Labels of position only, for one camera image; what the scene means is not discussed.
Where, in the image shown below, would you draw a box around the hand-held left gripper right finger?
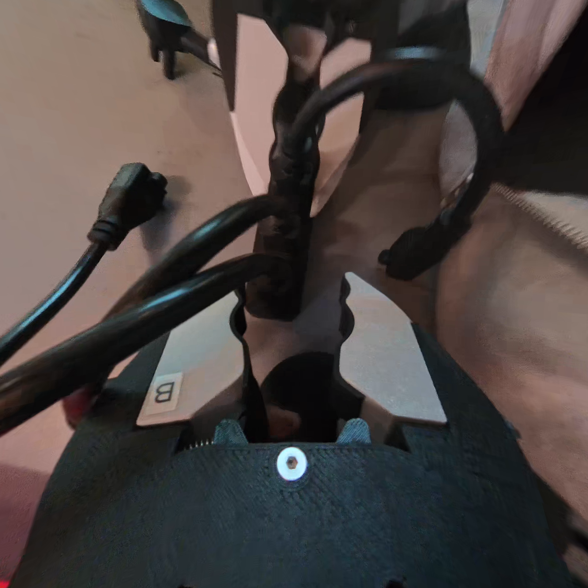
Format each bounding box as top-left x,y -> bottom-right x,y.
338,271 -> 448,424

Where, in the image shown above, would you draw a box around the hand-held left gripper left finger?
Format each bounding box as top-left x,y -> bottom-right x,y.
136,288 -> 255,428

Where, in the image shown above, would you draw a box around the black plug with white label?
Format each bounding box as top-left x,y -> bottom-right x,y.
137,0 -> 221,80

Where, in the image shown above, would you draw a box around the person's zip jacket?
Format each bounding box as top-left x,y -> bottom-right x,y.
434,184 -> 588,529

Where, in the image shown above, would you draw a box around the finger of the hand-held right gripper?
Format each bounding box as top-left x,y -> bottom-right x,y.
229,13 -> 295,198
311,40 -> 369,217

